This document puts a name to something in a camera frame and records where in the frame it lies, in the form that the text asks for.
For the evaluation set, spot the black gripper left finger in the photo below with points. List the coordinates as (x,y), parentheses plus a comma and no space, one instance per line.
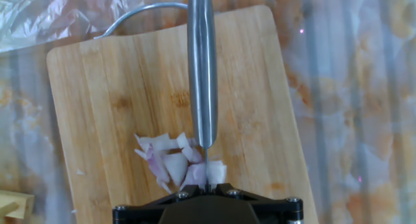
(136,214)

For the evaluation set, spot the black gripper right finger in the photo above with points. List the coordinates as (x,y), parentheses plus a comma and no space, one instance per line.
(279,211)

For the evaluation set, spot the steel cleaver knife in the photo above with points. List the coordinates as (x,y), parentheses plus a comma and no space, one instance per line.
(202,71)

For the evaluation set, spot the chopped red onion piece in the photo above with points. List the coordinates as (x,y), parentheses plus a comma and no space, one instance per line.
(188,149)
(177,167)
(196,175)
(156,165)
(159,142)

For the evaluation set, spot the wooden cutting board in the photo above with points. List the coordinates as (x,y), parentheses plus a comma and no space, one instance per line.
(130,87)

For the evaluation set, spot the marble pattern plastic mat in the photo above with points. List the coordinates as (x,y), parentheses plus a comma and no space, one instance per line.
(357,87)

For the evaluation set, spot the plastic bag of garlic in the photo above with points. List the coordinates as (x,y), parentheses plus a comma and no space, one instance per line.
(48,16)

